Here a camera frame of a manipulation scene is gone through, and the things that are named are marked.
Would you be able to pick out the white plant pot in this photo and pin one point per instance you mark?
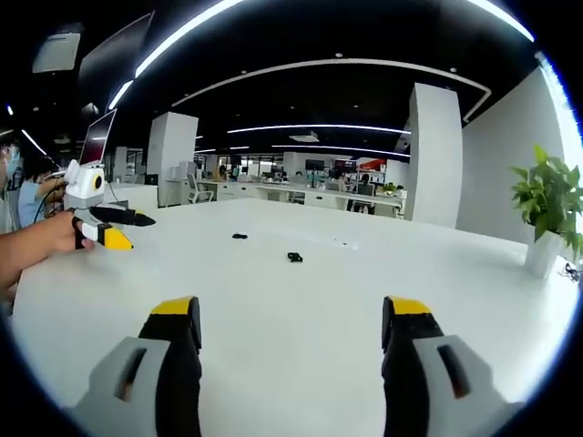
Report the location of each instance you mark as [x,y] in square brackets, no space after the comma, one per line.
[544,255]

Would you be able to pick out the black computer monitor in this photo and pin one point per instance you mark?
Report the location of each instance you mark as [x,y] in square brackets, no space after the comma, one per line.
[314,165]

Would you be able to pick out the black plastic buckle part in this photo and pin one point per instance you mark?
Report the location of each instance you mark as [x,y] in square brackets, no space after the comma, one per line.
[295,257]
[240,236]

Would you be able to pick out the person's left hand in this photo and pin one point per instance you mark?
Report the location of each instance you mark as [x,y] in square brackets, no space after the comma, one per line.
[66,234]

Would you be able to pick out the ceiling air vent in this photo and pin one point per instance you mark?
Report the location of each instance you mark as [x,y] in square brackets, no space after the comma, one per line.
[55,53]

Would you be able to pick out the row of white office desks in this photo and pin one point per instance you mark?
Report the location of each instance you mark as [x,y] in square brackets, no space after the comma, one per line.
[296,193]

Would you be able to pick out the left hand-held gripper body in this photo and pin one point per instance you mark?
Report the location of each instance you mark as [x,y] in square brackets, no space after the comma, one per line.
[82,191]

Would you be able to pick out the green potted plant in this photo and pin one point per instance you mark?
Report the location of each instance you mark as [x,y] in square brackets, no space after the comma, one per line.
[551,196]

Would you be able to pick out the white office chair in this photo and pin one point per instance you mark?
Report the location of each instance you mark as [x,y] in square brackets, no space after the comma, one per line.
[199,191]

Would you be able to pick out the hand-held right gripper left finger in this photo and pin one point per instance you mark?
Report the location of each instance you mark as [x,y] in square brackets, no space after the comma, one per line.
[136,387]

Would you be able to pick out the long ceiling light strip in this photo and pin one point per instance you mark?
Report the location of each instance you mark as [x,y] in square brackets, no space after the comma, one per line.
[182,41]

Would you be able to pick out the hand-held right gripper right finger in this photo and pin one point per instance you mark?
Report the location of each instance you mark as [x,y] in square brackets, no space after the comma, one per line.
[437,387]

